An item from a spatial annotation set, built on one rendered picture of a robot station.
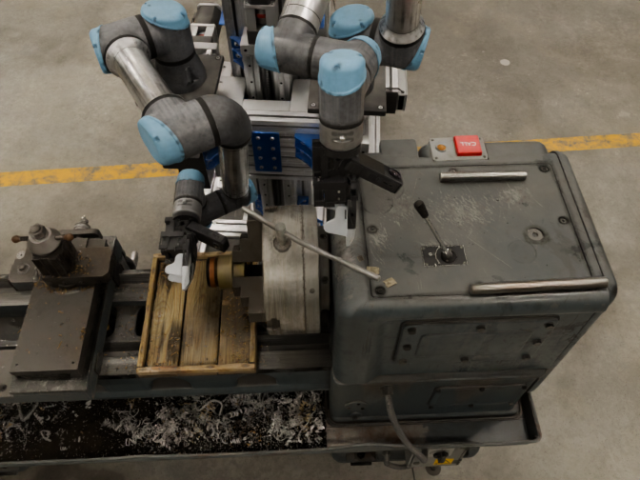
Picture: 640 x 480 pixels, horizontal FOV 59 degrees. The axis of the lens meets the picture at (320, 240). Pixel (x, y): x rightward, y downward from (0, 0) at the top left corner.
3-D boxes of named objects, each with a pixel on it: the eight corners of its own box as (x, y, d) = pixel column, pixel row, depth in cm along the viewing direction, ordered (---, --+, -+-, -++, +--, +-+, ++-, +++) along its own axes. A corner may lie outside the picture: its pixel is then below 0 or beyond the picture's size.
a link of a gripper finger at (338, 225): (323, 246, 111) (322, 201, 107) (353, 245, 111) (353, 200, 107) (324, 252, 108) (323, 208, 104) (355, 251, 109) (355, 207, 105)
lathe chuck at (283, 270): (303, 238, 161) (300, 180, 133) (307, 348, 148) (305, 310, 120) (271, 239, 161) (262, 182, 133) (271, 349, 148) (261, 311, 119)
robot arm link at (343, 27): (334, 38, 163) (335, -6, 152) (380, 48, 161) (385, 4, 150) (322, 64, 157) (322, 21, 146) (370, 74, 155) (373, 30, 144)
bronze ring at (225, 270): (244, 244, 139) (207, 246, 139) (243, 277, 134) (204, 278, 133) (249, 265, 147) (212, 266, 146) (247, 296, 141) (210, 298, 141)
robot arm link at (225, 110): (241, 70, 130) (245, 180, 174) (196, 86, 127) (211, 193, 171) (264, 108, 126) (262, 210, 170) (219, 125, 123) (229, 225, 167)
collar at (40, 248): (64, 228, 143) (60, 221, 140) (57, 254, 138) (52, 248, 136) (32, 229, 142) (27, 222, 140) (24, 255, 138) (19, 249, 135)
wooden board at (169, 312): (258, 257, 168) (257, 250, 165) (256, 373, 148) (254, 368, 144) (156, 260, 167) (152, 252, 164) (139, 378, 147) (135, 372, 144)
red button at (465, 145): (475, 140, 142) (477, 134, 141) (481, 158, 139) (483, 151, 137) (451, 141, 142) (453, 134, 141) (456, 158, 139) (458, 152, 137)
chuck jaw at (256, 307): (279, 273, 136) (278, 316, 129) (280, 286, 140) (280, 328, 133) (232, 275, 136) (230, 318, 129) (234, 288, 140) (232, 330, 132)
